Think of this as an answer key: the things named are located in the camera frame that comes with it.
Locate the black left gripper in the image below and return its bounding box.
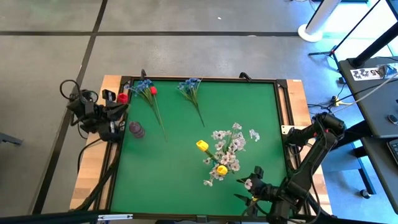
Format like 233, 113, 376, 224
99, 89, 129, 123

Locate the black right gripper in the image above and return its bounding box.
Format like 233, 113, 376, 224
233, 166, 279, 208

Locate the purple ribbed glass vase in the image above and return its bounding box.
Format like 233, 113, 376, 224
128, 121, 146, 139

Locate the blue artificial flower bunch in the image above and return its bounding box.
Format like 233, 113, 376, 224
124, 79, 163, 125
177, 77, 206, 128

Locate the green table mat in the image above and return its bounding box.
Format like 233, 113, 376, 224
110, 80, 295, 217

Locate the white mounting plate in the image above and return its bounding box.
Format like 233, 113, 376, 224
280, 124, 295, 136

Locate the grey floor object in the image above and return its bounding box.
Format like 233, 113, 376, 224
0, 132, 24, 147

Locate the black crossbar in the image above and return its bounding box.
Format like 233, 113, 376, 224
0, 210, 398, 224

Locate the dark grey desk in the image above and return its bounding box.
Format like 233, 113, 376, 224
338, 57, 398, 139
362, 136, 398, 215

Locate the black keyboard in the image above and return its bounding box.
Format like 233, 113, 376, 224
387, 139, 398, 166

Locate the white printed label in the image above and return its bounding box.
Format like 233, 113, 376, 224
350, 67, 386, 81

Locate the thin black tripod stand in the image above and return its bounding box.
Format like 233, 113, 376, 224
308, 0, 382, 68

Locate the slanted pole with round base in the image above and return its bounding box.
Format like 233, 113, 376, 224
297, 0, 338, 43

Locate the thick black slanted pole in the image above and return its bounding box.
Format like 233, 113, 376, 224
353, 21, 398, 68

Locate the thick black cable bundle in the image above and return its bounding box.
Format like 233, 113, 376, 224
73, 146, 122, 212
285, 144, 330, 218

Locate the thin black cable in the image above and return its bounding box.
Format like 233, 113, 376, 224
76, 136, 105, 175

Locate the black looped gripper cable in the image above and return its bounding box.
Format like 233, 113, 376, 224
59, 79, 83, 102

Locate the black metal table frame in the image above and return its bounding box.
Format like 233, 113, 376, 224
93, 74, 312, 223

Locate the silver metal bracket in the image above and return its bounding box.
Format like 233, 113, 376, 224
98, 213, 134, 222

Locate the tangled black floor cable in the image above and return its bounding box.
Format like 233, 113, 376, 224
307, 91, 348, 125

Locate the black desk leg frame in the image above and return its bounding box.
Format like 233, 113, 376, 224
340, 119, 379, 197

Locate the light grey cable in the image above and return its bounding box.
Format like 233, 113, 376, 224
323, 73, 398, 122

